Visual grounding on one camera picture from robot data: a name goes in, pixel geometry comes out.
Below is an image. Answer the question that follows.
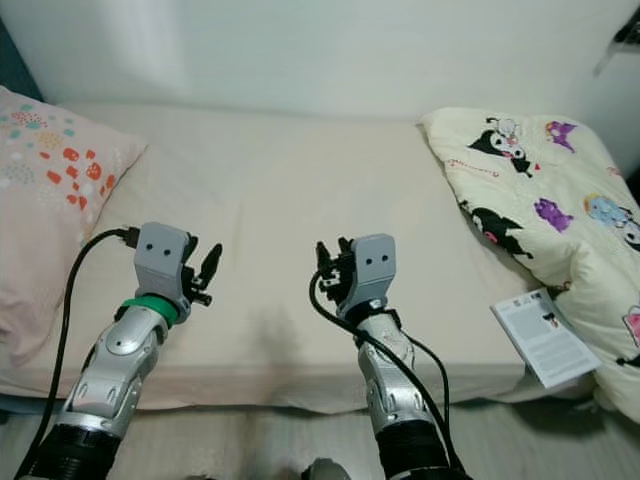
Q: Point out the pink pillow with coloured dots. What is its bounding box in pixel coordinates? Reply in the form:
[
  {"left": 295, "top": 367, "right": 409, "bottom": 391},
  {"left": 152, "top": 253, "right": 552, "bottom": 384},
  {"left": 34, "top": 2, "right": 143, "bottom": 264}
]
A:
[{"left": 0, "top": 88, "right": 147, "bottom": 369}]

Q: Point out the cream cartoon print blanket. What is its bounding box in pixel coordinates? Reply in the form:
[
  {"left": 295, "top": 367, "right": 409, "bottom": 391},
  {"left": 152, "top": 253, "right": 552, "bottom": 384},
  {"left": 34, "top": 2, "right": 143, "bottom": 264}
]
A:
[{"left": 420, "top": 107, "right": 640, "bottom": 421}]

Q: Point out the white printed magazine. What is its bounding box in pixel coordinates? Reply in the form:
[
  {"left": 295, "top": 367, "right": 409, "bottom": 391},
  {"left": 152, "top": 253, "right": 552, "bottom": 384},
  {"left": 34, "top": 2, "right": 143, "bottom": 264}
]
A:
[{"left": 492, "top": 288, "right": 603, "bottom": 389}]

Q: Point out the cream bed mattress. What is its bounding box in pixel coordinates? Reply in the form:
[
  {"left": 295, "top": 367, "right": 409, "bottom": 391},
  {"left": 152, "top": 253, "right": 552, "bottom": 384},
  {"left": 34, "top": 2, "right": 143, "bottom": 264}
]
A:
[{"left": 0, "top": 100, "right": 611, "bottom": 416}]

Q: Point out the robot right leg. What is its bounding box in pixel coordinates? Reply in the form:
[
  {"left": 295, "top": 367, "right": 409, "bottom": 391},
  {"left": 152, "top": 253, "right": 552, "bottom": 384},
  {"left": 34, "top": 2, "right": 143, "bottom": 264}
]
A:
[{"left": 303, "top": 458, "right": 353, "bottom": 480}]

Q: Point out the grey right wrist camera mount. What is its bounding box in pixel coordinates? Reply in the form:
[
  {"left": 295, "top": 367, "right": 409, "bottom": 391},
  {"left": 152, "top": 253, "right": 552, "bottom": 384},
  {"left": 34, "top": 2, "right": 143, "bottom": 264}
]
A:
[{"left": 342, "top": 234, "right": 398, "bottom": 316}]

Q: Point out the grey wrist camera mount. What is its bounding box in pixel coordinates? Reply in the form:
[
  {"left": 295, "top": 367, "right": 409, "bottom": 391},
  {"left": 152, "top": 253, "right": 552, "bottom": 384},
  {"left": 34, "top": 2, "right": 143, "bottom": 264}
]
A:
[
  {"left": 342, "top": 234, "right": 398, "bottom": 316},
  {"left": 135, "top": 222, "right": 193, "bottom": 301}
]

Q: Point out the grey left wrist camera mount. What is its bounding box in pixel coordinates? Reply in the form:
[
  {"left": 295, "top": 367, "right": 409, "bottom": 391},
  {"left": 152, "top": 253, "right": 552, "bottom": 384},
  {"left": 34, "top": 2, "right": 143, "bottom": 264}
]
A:
[{"left": 135, "top": 222, "right": 193, "bottom": 301}]

